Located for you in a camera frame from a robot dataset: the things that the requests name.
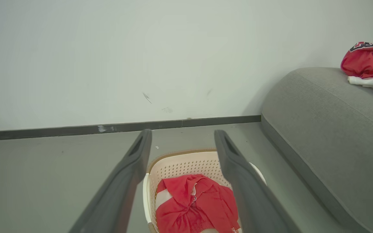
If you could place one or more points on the cream plastic laundry basket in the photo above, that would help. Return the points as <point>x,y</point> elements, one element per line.
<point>180,165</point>

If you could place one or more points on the black wall baseboard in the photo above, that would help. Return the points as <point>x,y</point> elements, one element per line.
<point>76,130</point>

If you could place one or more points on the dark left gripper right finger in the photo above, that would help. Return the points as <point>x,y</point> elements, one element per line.
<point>248,194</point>

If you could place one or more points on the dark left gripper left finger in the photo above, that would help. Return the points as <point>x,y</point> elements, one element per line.
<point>118,194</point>

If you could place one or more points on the red number 23 jersey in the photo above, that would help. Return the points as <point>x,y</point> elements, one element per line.
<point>364,63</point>

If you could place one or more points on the grey fabric sofa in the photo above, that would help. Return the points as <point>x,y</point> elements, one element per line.
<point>335,129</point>

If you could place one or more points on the red garment with white band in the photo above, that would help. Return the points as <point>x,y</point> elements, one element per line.
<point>199,207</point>

